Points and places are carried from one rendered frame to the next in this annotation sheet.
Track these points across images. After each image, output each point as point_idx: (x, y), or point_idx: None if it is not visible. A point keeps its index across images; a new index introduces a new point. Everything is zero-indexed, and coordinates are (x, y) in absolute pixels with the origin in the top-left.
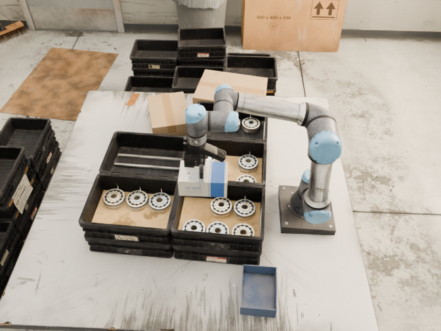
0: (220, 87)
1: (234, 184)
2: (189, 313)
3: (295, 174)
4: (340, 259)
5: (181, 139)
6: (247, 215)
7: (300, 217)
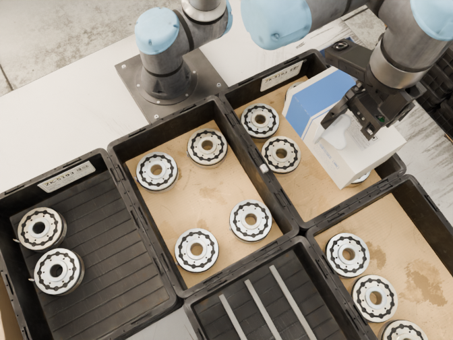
0: (284, 1)
1: (248, 137)
2: (414, 131)
3: (101, 129)
4: None
5: (196, 318)
6: (270, 108)
7: (195, 74)
